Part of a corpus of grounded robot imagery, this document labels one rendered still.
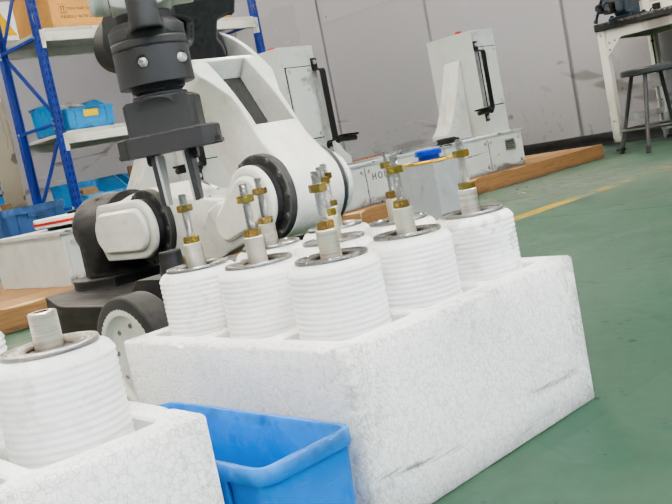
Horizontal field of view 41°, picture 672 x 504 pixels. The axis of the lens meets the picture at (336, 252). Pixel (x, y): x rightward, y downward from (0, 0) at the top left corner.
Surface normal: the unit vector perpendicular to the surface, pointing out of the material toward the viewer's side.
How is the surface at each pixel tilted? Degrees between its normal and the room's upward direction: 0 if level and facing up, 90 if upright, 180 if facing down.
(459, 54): 90
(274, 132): 59
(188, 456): 90
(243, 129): 90
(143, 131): 90
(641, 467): 0
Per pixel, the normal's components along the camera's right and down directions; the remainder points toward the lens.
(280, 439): -0.71, 0.18
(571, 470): -0.19, -0.97
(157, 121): -0.07, 0.13
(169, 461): 0.65, -0.04
